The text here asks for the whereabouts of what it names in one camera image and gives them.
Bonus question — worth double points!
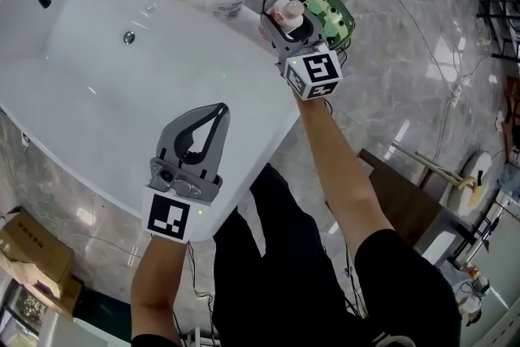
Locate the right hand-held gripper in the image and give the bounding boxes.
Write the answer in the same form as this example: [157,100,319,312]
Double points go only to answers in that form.
[259,10,345,101]

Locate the pink white bottle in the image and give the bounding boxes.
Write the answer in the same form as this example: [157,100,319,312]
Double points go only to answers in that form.
[257,0,306,43]

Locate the white bathtub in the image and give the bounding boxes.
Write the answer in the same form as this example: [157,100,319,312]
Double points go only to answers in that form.
[0,0,302,245]

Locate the black metal rack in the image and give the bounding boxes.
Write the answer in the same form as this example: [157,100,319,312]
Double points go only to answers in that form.
[475,0,520,67]

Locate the wooden chair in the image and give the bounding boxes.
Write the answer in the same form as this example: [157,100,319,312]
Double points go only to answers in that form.
[391,141,481,196]

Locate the person's left forearm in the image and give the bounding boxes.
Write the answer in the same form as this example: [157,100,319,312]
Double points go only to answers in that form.
[130,234,191,343]

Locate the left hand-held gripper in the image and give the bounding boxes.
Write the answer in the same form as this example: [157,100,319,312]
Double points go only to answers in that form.
[141,102,232,245]

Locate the person's right forearm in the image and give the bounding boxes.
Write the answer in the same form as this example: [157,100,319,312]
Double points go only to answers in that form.
[293,96,398,262]

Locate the person's black shirt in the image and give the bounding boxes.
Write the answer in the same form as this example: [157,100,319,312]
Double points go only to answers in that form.
[130,228,463,347]

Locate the brown cardboard box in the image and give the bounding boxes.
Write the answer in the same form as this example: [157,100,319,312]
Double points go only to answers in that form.
[0,210,84,319]

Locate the person's black trousers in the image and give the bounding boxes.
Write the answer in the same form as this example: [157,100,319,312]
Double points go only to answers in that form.
[212,162,369,347]

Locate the white round foot tub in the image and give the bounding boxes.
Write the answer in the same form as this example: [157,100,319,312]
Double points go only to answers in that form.
[445,151,493,217]

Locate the dark vanity cabinet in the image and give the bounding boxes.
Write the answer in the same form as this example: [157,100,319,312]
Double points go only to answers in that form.
[358,147,475,270]

